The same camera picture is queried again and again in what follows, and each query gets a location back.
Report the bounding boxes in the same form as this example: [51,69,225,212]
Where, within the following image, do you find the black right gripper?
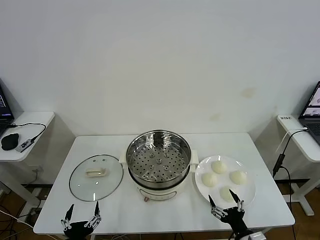
[208,189,251,237]

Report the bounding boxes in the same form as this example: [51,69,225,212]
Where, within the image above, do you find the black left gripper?
[60,200,103,240]

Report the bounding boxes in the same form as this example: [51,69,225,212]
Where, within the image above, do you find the white steamed baozi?
[201,172,218,188]
[219,186,237,203]
[229,170,248,185]
[211,160,228,175]

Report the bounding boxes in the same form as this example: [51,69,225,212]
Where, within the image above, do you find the round glass pot lid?
[69,154,125,202]

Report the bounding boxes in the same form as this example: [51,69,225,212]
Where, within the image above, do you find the perforated stainless steel steamer basket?
[125,129,192,189]

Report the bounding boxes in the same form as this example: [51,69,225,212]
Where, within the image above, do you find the round white plate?
[194,155,257,209]

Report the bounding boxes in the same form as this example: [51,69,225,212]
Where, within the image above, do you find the grey USB hub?
[15,137,35,153]

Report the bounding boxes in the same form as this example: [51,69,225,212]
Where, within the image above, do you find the white desk with label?
[273,113,320,217]

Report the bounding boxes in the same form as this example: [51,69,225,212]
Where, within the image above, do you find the black computer mouse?
[0,133,20,151]

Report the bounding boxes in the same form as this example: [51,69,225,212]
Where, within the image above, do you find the white desk with mouse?
[0,111,56,208]

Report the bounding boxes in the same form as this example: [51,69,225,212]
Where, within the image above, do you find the black laptop beside mouse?
[0,78,15,137]

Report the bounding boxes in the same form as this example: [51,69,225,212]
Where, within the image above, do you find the black cable with adapter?
[272,127,309,201]

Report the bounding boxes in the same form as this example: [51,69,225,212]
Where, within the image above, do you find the white laptop cable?
[275,127,309,153]

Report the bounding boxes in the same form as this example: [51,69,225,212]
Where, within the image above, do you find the grey laptop with cables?
[298,80,320,146]

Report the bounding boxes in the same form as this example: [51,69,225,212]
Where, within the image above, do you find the black USB hub cable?
[6,122,47,141]

